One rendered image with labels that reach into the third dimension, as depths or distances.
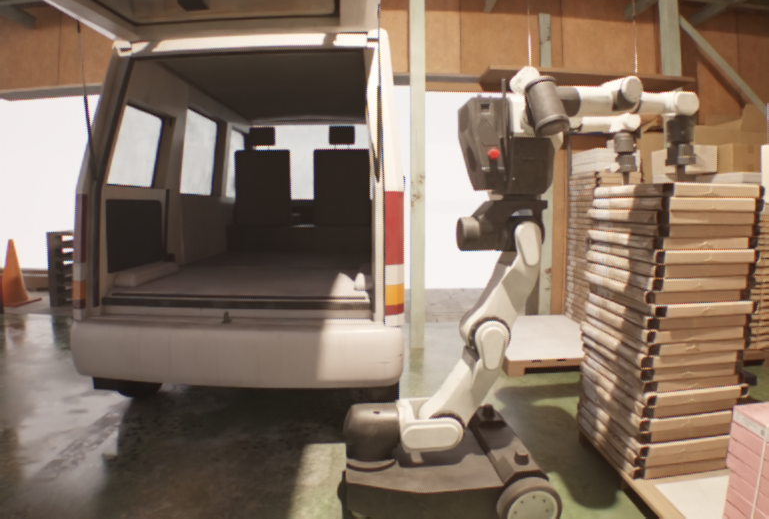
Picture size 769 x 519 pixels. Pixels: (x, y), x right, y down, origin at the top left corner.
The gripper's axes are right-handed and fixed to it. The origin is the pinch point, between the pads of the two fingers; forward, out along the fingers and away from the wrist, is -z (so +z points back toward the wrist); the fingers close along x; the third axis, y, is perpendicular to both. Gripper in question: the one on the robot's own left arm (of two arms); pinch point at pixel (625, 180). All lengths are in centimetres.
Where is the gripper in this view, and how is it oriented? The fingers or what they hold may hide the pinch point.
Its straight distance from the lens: 197.9
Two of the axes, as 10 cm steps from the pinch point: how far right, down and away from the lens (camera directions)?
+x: -0.4, -0.5, 10.0
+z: 0.0, -10.0, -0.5
